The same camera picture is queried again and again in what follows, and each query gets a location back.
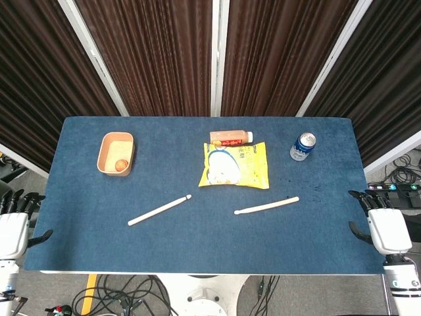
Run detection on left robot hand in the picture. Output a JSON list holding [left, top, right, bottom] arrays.
[[0, 189, 53, 261]]

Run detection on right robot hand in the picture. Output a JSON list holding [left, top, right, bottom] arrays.
[[347, 189, 413, 257]]

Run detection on pale wooden drumstick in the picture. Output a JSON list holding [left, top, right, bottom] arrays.
[[127, 194, 192, 227], [234, 196, 300, 217]]

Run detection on black foot pedal box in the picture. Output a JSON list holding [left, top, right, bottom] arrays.
[[386, 190, 421, 209]]

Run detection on power strip with lights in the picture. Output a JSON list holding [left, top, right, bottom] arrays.
[[367, 182, 421, 192]]

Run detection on yellow floor tape strip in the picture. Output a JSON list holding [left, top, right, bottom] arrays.
[[80, 274, 99, 314]]

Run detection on blue drink can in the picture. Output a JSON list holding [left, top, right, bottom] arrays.
[[289, 132, 317, 162]]

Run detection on brown paper food container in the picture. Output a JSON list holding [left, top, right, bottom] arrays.
[[96, 132, 136, 178]]

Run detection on brown pleated screen panel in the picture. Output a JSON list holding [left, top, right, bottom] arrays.
[[59, 0, 228, 118], [295, 0, 421, 175], [212, 0, 372, 118], [0, 0, 129, 179]]

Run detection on yellow snack bag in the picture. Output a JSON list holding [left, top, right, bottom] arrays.
[[198, 142, 270, 190]]

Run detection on blue table cloth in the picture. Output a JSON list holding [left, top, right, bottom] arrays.
[[23, 116, 386, 275]]

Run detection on brown drink bottle white cap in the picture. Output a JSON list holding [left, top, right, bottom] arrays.
[[209, 130, 254, 147]]

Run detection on white table base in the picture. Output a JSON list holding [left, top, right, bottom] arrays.
[[157, 273, 251, 316]]

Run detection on tangled black cables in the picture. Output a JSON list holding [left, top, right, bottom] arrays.
[[383, 149, 421, 186]]

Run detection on black floor cable bundle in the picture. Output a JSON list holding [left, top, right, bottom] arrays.
[[72, 275, 178, 316]]

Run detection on black cable with connector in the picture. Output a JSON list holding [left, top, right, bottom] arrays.
[[248, 275, 280, 316]]

